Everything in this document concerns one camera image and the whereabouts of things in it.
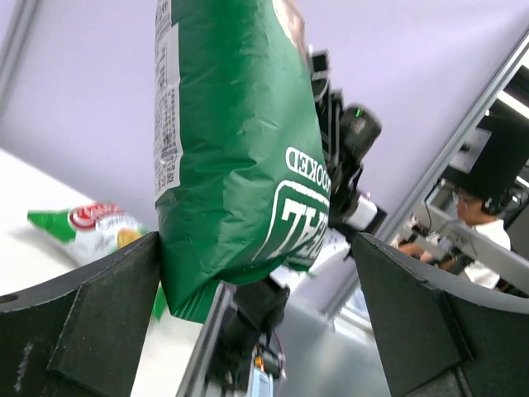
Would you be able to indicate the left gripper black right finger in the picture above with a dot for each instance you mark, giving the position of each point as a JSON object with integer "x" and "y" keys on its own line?
{"x": 439, "y": 335}

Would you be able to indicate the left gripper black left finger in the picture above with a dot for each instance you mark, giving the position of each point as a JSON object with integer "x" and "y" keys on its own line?
{"x": 81, "y": 333}

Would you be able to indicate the green Chuba cassava bag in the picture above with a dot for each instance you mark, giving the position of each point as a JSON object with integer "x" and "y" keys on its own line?
{"x": 88, "y": 233}

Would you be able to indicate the green Real chips bag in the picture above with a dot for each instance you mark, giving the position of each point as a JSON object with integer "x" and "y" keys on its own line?
{"x": 241, "y": 186}

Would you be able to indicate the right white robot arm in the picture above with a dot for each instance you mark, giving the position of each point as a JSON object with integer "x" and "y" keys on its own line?
{"x": 238, "y": 356}

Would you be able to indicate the person with headset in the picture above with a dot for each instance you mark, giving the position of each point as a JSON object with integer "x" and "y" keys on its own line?
{"x": 479, "y": 222}

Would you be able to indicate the aluminium mounting rail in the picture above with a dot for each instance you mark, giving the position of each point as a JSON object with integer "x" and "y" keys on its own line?
{"x": 194, "y": 382}

